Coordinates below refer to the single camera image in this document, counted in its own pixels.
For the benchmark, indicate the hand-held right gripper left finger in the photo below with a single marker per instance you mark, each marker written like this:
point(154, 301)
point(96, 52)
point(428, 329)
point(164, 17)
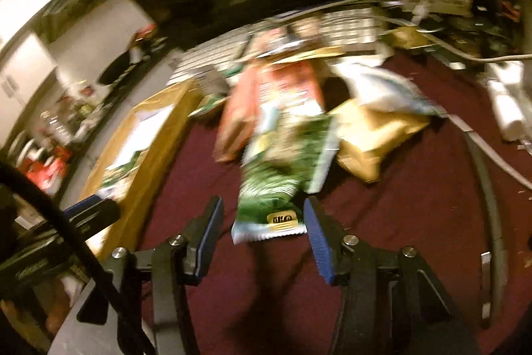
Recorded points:
point(208, 242)

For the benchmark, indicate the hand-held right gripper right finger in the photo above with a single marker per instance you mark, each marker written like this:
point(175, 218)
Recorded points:
point(318, 247)

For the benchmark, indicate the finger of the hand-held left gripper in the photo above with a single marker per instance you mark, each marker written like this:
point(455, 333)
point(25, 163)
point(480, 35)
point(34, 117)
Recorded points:
point(91, 213)

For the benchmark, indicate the green leafy snack packet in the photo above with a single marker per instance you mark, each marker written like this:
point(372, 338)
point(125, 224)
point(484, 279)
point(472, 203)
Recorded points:
point(274, 180)

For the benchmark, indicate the cardboard box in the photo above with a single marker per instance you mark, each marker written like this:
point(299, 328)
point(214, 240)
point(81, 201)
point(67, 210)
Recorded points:
point(166, 138)

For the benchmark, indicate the orange snack packet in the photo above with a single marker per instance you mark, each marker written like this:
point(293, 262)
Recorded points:
point(249, 101)

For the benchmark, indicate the tan snack packet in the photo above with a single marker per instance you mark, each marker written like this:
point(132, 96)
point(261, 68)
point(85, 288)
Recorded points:
point(374, 138)

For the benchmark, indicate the small white green packet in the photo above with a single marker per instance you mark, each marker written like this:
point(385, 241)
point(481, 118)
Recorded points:
point(208, 105)

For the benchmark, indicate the black pan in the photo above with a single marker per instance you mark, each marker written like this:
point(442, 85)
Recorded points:
point(120, 66)

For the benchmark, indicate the white cabinet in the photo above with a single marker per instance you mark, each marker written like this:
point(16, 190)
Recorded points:
point(25, 59)

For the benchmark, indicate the white snack bag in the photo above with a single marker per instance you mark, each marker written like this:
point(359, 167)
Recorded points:
point(386, 89)

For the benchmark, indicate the clear window snack packet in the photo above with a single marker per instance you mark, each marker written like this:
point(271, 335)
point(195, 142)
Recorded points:
point(309, 30)
point(270, 41)

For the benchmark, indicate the white keyboard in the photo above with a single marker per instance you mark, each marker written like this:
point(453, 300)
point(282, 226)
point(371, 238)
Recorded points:
point(349, 26)

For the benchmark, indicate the gold foil packet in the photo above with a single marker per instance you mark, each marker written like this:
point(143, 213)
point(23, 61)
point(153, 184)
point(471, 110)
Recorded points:
point(407, 38)

